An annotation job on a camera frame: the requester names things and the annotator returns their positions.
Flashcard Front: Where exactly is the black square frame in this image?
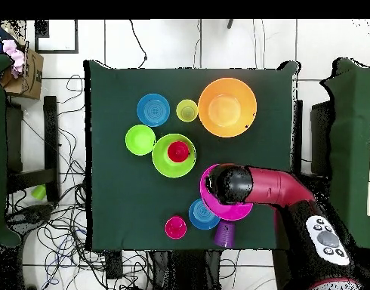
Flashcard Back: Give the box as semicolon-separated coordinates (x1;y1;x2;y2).
34;20;79;54

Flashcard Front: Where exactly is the small green plastic bowl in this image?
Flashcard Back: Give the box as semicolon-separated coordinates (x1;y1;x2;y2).
125;124;157;156

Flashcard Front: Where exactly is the purple plastic cup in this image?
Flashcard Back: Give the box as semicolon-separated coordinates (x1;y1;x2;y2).
213;220;236;249

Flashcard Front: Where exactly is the red plastic cup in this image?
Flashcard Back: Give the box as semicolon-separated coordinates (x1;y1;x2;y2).
167;140;191;164

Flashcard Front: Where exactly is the black base with knob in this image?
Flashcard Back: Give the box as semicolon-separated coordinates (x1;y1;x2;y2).
6;204;54;231

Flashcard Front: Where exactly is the dark green table cloth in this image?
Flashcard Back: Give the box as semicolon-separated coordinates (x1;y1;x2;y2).
83;59;301;252

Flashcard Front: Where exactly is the blue plastic bowl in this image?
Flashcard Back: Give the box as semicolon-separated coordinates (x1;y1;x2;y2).
188;198;221;231
136;92;171;128

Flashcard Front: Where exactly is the pink cloth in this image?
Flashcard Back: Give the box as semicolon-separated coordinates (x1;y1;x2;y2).
1;39;25;79

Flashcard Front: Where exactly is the large pink plastic bowl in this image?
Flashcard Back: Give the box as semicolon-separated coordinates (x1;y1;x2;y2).
199;163;254;222

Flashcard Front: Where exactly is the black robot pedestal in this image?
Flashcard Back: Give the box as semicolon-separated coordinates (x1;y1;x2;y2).
151;249;223;290

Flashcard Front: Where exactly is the large green plastic bowl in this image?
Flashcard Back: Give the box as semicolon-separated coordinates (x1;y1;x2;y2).
151;133;197;178

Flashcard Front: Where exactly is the black power strip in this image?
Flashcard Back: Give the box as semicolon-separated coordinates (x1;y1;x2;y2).
105;250;123;280

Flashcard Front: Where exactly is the brown cardboard box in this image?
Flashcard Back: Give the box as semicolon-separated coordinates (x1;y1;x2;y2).
0;42;45;100

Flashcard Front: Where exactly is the crimson pink plastic cup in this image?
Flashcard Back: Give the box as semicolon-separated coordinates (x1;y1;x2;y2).
164;215;188;240

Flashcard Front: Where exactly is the green cup on floor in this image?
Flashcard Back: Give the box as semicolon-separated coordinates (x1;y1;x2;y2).
31;184;47;201

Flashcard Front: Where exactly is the tangle of floor cables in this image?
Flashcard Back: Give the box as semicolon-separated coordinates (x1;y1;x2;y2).
6;74;153;290

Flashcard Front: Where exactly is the black metal stand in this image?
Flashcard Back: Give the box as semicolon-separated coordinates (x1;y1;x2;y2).
5;95;60;202

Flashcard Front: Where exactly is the black box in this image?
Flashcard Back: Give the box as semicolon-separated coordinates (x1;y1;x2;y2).
310;100;335;176

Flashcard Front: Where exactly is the black floor cable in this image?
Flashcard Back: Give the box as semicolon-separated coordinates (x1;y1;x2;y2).
129;20;149;69

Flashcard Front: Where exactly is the orange plastic bowl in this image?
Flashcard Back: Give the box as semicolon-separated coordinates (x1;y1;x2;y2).
197;77;258;139

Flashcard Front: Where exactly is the yellow plastic cup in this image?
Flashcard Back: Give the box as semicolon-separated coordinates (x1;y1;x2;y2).
175;98;199;123

